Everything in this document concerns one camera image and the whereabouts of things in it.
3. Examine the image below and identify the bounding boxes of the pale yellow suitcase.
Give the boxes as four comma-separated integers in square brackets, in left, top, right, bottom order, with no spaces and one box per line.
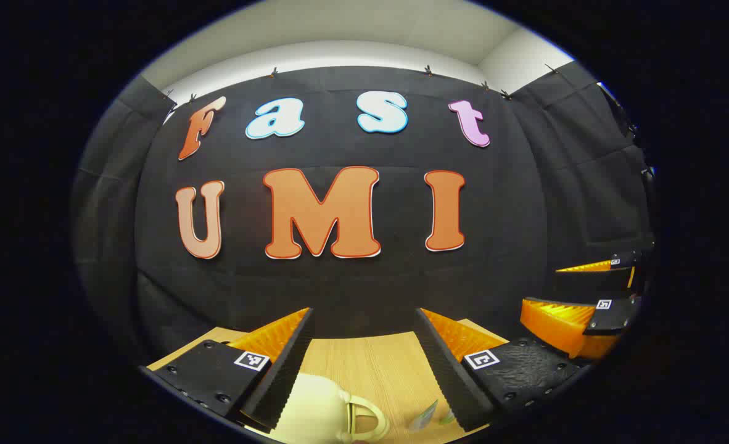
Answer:
[271,372,391,444]

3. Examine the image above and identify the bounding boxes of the white skincare tube green cap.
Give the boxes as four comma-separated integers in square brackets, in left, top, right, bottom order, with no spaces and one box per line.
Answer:
[408,399,440,430]

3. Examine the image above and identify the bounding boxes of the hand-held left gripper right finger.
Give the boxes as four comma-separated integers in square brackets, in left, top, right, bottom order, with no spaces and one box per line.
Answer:
[414,307,590,434]

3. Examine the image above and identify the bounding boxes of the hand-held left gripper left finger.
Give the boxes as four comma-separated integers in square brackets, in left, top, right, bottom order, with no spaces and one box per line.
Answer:
[139,307,316,432]

